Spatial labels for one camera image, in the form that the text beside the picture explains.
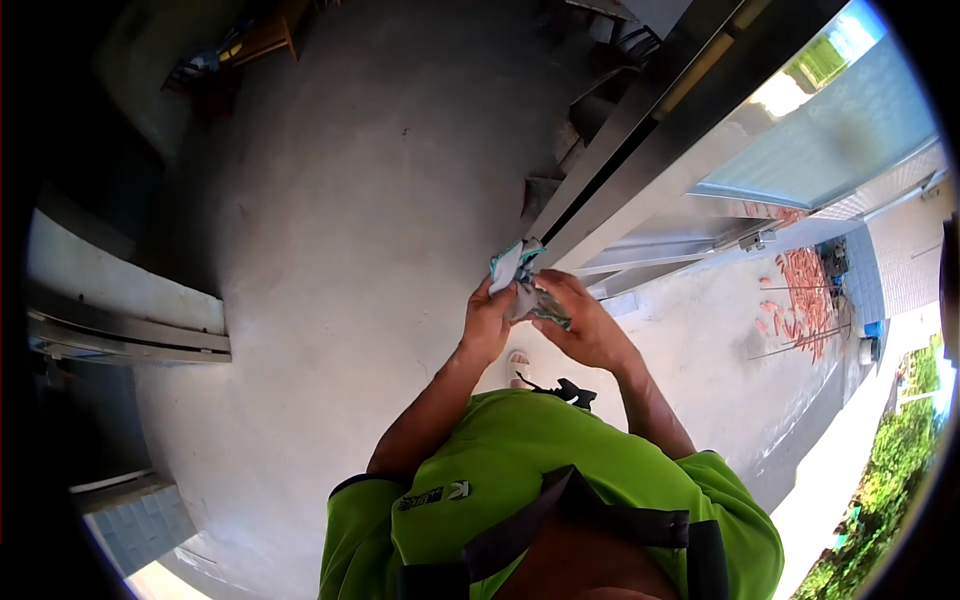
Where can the person's left hand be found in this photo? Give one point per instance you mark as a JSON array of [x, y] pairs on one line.
[[486, 319]]

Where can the blue bucket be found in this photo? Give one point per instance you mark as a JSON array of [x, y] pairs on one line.
[[873, 329]]

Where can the person's body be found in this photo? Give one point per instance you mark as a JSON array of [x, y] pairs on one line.
[[525, 480]]

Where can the person's right thumb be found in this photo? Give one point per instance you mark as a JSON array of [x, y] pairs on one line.
[[546, 323]]

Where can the white cloth with teal trim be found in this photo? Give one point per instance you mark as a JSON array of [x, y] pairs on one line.
[[525, 289]]

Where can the person's left thumb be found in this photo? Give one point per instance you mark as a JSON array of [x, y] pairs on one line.
[[507, 306]]

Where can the wooden stool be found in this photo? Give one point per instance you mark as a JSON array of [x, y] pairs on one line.
[[259, 41]]

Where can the person's legs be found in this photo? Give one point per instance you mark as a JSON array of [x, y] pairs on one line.
[[518, 368]]

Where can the green bushes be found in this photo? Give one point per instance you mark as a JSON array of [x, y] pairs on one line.
[[889, 480]]

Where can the person's right fingers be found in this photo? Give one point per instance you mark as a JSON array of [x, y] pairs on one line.
[[559, 285]]

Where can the person's right hand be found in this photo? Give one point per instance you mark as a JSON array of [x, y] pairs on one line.
[[589, 322]]

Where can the metal sliding door frame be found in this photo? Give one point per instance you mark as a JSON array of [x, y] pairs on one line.
[[660, 127]]

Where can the pile of orange carrots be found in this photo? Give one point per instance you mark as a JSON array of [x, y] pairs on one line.
[[804, 300]]

